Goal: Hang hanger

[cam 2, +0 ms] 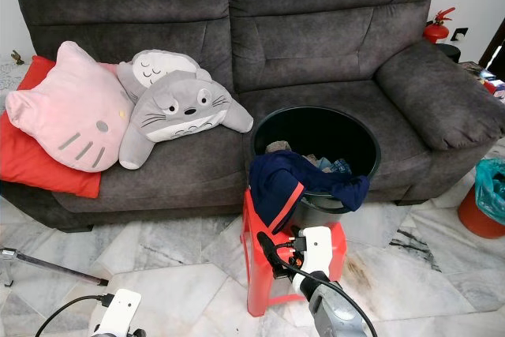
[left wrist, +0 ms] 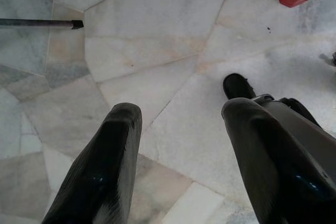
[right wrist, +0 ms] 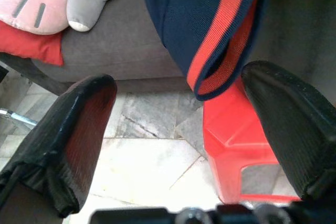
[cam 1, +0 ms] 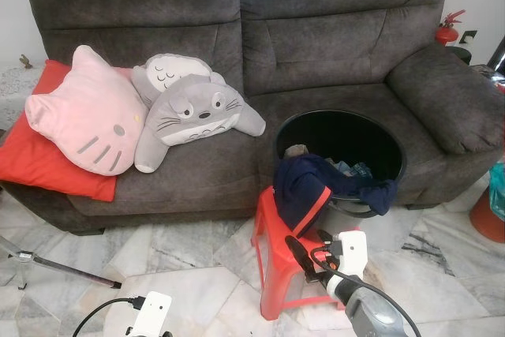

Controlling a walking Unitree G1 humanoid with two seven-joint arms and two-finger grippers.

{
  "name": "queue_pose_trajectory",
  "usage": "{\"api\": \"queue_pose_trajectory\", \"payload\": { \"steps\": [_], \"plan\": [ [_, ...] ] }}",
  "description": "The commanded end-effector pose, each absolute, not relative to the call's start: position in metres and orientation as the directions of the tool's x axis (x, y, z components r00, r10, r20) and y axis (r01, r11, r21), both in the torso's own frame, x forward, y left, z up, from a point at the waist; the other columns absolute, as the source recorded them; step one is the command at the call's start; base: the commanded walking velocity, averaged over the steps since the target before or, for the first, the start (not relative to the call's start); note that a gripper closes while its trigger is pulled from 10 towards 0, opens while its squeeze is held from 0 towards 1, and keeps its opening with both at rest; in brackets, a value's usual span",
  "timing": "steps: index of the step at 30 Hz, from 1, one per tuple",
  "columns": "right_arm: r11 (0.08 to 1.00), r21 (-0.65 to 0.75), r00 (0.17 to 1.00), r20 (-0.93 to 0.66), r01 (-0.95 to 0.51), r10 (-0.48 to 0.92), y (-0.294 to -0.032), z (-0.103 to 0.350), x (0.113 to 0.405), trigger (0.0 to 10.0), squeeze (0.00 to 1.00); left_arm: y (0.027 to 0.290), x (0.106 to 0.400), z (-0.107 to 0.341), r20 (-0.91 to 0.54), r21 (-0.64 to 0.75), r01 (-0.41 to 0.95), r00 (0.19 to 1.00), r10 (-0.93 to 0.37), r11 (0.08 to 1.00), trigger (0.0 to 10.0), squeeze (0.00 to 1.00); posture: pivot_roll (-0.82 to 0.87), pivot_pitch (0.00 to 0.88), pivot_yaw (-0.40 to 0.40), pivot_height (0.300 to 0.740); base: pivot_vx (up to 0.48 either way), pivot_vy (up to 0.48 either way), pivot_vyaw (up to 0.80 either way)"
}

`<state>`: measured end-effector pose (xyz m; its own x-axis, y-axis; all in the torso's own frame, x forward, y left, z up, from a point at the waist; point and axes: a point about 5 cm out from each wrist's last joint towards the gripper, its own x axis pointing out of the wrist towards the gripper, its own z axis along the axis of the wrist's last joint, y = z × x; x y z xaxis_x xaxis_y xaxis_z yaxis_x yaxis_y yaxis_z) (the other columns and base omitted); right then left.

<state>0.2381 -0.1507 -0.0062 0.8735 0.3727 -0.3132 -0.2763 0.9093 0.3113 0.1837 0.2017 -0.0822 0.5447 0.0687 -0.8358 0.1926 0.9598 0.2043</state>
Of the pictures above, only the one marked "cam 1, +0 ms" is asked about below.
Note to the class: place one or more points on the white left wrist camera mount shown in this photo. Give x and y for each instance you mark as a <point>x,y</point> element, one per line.
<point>150,313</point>

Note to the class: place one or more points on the red plastic stool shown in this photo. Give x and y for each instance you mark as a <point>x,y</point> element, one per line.
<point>272,274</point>

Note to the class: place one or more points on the small brown figurine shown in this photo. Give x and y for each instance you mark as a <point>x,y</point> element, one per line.
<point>28,61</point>

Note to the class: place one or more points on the beige cloth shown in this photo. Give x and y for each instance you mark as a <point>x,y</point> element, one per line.
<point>297,151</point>

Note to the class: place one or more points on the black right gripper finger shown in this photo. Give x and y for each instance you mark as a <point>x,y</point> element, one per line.
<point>302,260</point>

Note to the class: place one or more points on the pink cat face pillow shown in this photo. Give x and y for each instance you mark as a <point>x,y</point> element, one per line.
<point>87,116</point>

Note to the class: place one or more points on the white lace table cloth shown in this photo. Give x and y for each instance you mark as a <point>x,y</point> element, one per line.
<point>20,96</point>

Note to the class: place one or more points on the red fire extinguisher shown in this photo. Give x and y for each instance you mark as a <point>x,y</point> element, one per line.
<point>447,33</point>

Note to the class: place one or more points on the black plastic bucket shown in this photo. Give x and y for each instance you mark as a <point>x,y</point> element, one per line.
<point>347,136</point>

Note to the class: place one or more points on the orange bucket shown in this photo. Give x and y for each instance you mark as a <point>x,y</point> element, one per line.
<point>485,222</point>

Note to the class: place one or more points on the blue patterned cloth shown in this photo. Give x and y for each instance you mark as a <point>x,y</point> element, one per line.
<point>351,170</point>

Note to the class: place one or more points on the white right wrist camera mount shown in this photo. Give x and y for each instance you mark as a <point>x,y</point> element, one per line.
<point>353,254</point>

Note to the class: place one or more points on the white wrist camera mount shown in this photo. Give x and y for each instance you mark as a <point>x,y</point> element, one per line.
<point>150,313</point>
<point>353,254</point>

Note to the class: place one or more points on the grey totoro pillow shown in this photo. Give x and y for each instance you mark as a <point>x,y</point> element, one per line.
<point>197,116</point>

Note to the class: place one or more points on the black round bin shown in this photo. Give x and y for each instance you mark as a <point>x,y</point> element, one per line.
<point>459,54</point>

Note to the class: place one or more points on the red cushion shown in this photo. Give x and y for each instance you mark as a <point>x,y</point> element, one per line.
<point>39,167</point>

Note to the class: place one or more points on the black wall socket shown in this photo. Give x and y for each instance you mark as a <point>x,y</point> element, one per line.
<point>469,37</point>

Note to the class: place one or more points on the dark grey sofa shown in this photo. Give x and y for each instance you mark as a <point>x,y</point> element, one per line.
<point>331,45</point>

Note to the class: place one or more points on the dark garment with red stripe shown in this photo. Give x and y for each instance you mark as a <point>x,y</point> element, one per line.
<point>304,187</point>

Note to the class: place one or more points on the teal plastic bag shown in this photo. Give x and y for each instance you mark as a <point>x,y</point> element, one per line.
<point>498,191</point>

